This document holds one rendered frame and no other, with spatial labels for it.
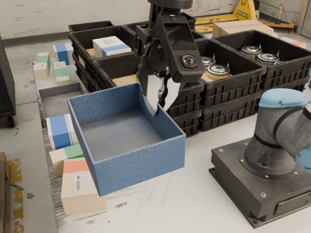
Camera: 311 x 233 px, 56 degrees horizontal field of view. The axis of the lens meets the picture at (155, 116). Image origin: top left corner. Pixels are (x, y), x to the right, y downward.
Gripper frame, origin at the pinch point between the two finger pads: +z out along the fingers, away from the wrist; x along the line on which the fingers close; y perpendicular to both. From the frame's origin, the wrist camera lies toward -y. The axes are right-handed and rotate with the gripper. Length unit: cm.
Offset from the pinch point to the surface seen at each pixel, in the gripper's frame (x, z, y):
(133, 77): -20, 27, 72
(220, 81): -41, 14, 39
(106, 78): -3, 19, 56
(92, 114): 10.5, 5.0, 8.9
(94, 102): 10.2, 2.3, 8.9
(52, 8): -6, 69, 383
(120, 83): -13, 28, 69
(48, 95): 16, 44, 91
